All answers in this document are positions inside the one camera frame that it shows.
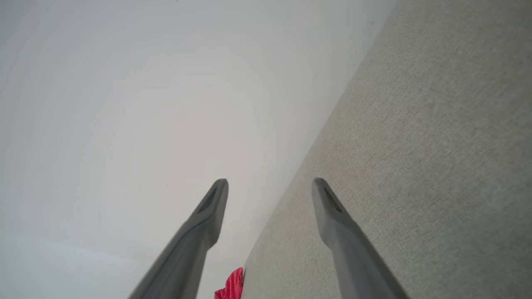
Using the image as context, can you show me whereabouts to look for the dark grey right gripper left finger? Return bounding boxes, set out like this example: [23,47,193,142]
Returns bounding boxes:
[128,179,229,299]

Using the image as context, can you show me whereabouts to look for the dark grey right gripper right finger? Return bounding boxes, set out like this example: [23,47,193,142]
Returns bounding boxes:
[312,178,410,299]

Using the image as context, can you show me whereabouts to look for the red cloth towel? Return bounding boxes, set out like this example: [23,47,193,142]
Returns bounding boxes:
[214,267,244,299]

